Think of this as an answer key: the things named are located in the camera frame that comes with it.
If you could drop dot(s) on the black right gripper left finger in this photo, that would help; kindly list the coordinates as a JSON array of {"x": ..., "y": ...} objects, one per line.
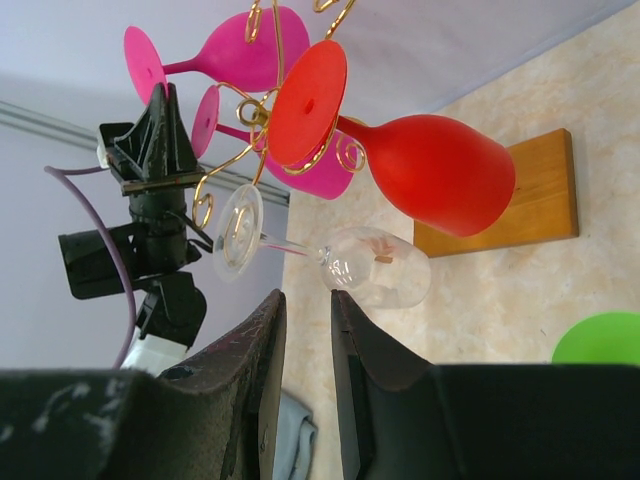
[{"x": 212, "y": 416}]

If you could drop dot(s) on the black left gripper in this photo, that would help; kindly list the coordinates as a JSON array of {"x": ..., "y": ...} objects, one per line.
[{"x": 151, "y": 156}]

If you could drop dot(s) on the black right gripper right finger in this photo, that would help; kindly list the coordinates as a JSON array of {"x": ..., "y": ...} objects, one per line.
[{"x": 403, "y": 417}]

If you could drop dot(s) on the gold wire wine glass rack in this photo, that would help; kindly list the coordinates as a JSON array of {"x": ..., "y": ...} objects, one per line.
[{"x": 543, "y": 206}]

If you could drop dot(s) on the clear wine glass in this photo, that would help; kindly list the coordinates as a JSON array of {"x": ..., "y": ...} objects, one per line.
[{"x": 378, "y": 269}]

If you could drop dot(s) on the magenta plastic wine glass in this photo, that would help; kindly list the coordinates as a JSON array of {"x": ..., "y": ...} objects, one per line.
[{"x": 327, "y": 179}]

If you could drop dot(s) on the red plastic wine glass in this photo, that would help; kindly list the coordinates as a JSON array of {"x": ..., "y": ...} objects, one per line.
[{"x": 435, "y": 169}]

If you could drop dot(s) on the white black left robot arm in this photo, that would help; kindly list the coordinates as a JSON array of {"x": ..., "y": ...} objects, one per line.
[{"x": 145, "y": 260}]

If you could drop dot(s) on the green plastic wine glass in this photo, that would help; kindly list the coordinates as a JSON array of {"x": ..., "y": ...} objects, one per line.
[{"x": 605, "y": 338}]

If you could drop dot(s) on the grey blue cloth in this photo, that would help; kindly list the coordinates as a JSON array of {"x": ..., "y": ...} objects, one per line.
[{"x": 296, "y": 433}]

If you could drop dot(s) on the aluminium corner post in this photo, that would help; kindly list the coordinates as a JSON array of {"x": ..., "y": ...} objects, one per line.
[{"x": 112, "y": 138}]

